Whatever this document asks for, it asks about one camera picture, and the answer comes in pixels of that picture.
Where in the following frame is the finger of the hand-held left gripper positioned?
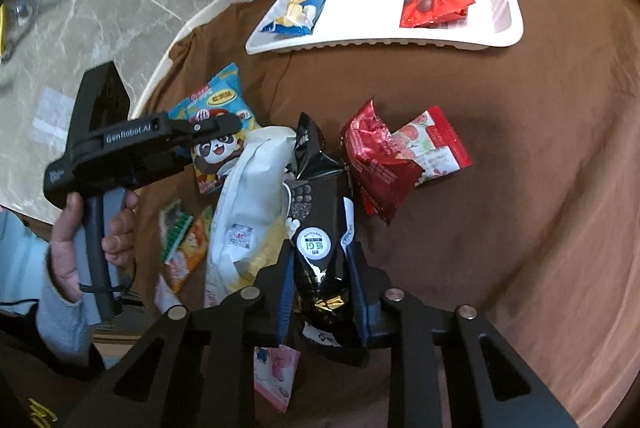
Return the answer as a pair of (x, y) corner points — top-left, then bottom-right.
(169, 114), (242, 144)

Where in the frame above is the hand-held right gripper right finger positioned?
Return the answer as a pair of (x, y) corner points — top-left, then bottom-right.
(345, 238), (576, 428)

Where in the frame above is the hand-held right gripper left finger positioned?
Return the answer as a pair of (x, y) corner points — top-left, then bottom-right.
(65, 238), (298, 428)

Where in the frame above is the blue panda snack packet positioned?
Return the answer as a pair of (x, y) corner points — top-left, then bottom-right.
(167, 62), (263, 195)

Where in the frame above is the black snack packet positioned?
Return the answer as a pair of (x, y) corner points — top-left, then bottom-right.
(282, 111), (371, 366)

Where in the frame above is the red white fruit snack packet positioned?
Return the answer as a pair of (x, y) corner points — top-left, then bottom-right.
(390, 105), (473, 186)

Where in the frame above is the person's left forearm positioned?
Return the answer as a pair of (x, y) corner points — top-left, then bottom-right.
(37, 281), (106, 381)

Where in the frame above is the person's left hand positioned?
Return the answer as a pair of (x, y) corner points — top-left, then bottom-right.
(46, 191), (140, 305)

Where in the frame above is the pink snack packet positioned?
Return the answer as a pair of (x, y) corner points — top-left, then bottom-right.
(253, 344), (301, 411)

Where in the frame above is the orange snack packet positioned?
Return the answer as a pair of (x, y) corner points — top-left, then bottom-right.
(165, 205), (215, 294)

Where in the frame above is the dark red foil snack packet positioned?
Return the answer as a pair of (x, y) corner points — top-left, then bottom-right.
(340, 98), (426, 225)

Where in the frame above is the blue chip packet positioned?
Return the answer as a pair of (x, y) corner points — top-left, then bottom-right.
(258, 0), (341, 38)

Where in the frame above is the brown tablecloth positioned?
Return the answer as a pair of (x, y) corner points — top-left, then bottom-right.
(132, 0), (640, 428)

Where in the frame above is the person's dark jacket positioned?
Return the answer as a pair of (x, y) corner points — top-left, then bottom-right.
(0, 313), (108, 428)

